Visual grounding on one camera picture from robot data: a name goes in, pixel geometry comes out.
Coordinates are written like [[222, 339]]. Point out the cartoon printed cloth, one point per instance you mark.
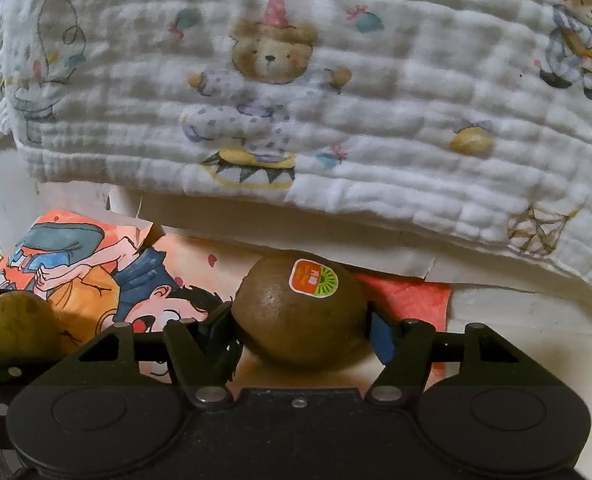
[[91, 280]]

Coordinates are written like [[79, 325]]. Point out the green yellow kiwi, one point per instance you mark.
[[21, 330]]

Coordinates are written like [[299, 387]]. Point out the brown kiwi with sticker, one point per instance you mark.
[[296, 320]]

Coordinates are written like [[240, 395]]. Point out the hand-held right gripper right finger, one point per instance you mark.
[[380, 337]]

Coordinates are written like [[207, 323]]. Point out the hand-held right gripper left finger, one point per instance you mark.
[[216, 330]]

